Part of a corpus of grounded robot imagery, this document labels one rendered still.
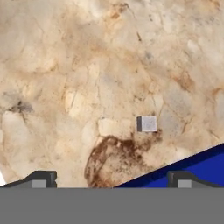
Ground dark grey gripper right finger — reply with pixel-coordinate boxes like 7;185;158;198
166;170;224;189

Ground white sugar cube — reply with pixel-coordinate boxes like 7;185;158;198
136;115;158;133

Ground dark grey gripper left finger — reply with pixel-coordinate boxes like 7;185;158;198
0;170;58;189

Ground blue tray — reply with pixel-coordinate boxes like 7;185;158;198
115;143;224;189

